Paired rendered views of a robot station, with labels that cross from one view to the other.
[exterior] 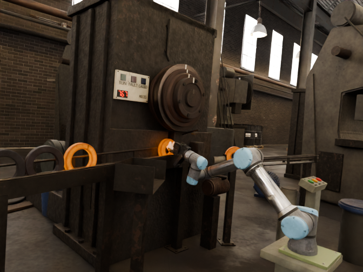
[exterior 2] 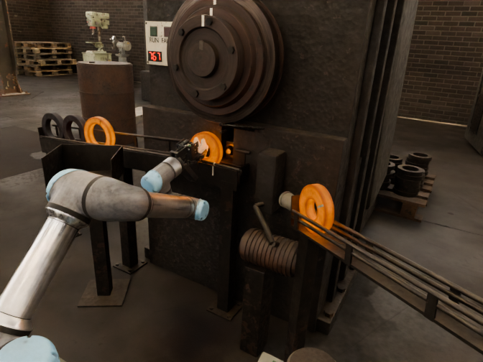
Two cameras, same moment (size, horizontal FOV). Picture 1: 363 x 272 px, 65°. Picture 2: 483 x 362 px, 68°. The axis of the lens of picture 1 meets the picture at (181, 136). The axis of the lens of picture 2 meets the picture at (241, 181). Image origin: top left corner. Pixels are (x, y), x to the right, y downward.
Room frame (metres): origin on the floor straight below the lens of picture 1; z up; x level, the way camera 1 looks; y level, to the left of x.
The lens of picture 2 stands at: (1.78, -1.35, 1.18)
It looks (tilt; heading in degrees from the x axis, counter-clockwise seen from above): 21 degrees down; 74
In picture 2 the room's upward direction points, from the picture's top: 3 degrees clockwise
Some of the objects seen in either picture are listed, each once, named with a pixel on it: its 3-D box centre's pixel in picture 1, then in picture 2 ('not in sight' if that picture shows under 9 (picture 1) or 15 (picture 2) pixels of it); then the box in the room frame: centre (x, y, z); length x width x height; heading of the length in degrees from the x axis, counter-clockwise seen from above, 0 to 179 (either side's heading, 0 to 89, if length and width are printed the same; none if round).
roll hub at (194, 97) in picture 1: (190, 97); (205, 59); (1.99, -0.04, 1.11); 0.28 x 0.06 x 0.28; 136
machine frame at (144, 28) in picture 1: (141, 127); (267, 108); (2.36, 0.34, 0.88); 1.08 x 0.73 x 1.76; 136
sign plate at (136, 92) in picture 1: (132, 87); (169, 44); (1.89, 0.35, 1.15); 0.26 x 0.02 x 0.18; 136
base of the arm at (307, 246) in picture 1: (303, 240); not in sight; (1.51, -0.69, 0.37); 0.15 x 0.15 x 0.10
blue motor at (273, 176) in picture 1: (267, 183); not in sight; (3.95, -1.25, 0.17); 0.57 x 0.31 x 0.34; 156
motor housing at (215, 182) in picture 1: (214, 211); (267, 296); (2.20, -0.30, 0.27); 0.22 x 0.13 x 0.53; 136
